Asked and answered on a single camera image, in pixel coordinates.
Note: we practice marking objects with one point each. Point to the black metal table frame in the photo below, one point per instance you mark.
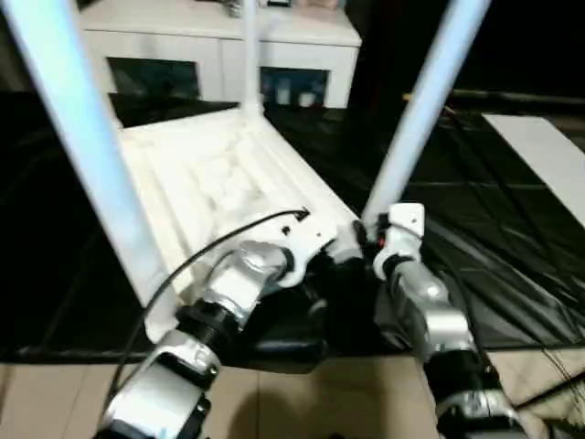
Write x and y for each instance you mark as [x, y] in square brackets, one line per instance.
[553, 395]

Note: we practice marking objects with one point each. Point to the black mat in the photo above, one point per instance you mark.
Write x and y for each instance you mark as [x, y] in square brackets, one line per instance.
[494, 238]

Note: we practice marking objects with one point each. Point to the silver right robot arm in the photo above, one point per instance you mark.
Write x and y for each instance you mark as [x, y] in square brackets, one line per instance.
[430, 311]

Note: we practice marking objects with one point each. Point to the white plastic table leg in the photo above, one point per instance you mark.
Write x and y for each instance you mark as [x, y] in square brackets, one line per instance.
[251, 55]
[425, 110]
[91, 155]

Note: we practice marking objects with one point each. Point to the white plastic table top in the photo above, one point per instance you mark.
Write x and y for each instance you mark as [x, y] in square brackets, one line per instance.
[228, 183]

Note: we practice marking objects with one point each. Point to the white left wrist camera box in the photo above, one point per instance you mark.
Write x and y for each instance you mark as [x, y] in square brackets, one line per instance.
[306, 242]

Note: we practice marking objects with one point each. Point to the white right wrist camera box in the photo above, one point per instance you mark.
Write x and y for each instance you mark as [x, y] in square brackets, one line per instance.
[400, 233]

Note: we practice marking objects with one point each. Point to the white sideboard with glass doors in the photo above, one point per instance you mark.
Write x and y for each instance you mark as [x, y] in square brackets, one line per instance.
[302, 46]

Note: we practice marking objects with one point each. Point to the black cabinet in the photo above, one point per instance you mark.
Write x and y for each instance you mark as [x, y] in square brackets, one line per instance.
[512, 41]

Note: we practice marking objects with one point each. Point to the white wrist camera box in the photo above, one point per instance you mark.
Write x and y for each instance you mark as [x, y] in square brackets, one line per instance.
[400, 233]
[306, 242]

